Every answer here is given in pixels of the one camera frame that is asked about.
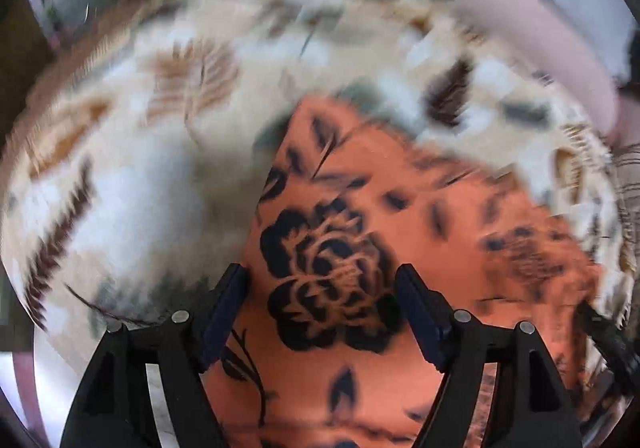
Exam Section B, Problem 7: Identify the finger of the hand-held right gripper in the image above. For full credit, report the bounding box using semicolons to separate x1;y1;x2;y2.
575;301;638;396

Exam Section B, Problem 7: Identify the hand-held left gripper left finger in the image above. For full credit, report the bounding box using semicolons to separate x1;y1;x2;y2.
60;264;249;448

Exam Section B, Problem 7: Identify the cream leaf print blanket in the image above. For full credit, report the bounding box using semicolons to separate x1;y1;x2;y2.
0;0;636;344

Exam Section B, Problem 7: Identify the orange black floral garment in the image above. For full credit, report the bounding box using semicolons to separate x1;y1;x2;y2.
207;96;608;448

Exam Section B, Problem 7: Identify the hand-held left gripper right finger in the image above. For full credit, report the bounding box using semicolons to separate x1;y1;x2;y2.
395;264;583;448

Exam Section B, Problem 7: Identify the grey checked cloth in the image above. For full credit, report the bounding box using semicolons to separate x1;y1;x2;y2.
607;138;640;274

